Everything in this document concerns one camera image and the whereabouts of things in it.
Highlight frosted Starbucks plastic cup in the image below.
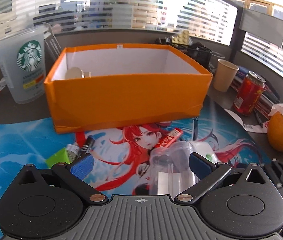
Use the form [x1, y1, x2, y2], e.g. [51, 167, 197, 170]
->
[0, 25, 46, 104]

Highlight black mesh organizer basket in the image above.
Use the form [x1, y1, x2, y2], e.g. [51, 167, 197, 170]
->
[155, 37, 212, 70]

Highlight blue black marker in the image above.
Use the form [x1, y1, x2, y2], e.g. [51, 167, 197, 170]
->
[77, 135, 95, 159]

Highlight red drink can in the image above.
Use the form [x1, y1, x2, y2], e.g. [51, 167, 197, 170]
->
[233, 71, 266, 115]

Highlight tan paper cup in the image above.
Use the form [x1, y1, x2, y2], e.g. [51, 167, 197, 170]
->
[213, 59, 239, 92]

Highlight orange cardboard box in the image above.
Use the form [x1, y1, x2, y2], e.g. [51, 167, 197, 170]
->
[44, 43, 212, 133]

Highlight red snack stick packet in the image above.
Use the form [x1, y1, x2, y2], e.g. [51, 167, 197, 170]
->
[154, 128, 183, 148]

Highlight clear plastic container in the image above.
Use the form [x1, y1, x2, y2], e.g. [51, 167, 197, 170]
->
[148, 141, 219, 198]

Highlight green white lighter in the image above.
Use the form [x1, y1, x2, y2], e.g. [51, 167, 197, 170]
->
[66, 142, 80, 162]

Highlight roll of tape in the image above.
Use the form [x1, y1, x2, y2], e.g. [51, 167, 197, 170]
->
[64, 67, 92, 80]

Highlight yellow building block plate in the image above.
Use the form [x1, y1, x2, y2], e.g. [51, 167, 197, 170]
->
[172, 30, 193, 46]

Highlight anime girl desk mat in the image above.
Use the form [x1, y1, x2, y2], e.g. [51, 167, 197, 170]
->
[0, 98, 269, 238]

